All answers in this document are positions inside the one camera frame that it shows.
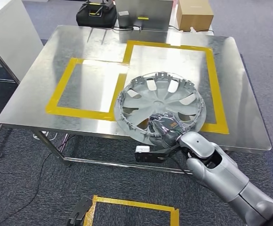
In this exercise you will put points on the black equipment bag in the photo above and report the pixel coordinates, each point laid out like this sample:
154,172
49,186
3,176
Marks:
96,17

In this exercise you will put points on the yellow floor tape square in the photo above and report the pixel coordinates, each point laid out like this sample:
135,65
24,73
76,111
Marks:
131,204

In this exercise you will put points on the steel workbench table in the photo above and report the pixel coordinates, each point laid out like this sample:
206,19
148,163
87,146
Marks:
32,99

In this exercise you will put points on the large grey metal case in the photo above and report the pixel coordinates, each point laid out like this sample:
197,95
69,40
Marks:
150,11

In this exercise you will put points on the brown cardboard box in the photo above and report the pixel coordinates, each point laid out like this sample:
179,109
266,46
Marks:
194,15

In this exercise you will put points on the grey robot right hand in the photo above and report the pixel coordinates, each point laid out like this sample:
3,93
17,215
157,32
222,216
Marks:
167,131

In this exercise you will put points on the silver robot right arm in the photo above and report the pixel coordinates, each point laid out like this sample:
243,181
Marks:
221,177

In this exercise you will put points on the large yellow table tape square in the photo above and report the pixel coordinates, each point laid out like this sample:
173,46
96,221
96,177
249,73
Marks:
217,93

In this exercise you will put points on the grey plastic wheel hubcap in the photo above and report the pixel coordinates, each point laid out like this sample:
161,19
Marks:
150,103

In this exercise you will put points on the small yellow table tape square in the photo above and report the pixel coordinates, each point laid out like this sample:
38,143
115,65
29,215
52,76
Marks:
63,84

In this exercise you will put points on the white side desk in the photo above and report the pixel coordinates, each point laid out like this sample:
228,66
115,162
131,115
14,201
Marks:
11,37

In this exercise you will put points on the small grey box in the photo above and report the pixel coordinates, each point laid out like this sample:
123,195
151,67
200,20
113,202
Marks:
123,19

